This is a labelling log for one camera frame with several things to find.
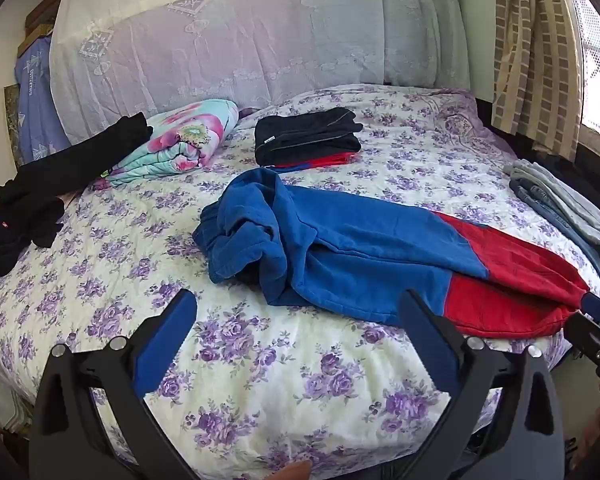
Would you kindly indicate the folded blue jeans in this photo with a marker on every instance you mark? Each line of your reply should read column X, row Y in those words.
column 542, row 200

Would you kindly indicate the blue patterned cloth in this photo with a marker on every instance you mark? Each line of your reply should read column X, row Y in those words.
column 35, row 100

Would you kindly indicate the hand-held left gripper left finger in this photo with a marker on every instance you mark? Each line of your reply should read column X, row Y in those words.
column 166, row 340

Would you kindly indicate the folded black pants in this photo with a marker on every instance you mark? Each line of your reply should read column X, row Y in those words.
column 305, row 135

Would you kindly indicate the bed with purple floral sheet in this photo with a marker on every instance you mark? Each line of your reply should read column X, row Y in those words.
column 180, row 240

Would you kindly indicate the folded red and blue pants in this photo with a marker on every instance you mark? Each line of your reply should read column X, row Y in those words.
column 325, row 161

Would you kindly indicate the blue and red sweatshirt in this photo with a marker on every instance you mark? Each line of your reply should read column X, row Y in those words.
column 360, row 255

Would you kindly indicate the black garment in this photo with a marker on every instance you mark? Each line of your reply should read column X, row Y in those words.
column 55, row 185

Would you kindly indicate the beige checked curtain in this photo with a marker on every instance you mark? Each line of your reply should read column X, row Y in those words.
column 535, row 50

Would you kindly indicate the white lace headboard cover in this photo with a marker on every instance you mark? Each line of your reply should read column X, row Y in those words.
column 220, row 35

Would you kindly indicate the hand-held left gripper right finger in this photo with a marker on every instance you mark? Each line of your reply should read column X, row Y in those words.
column 432, row 345

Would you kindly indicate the folded floral blanket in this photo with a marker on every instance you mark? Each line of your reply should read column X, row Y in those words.
column 180, row 142

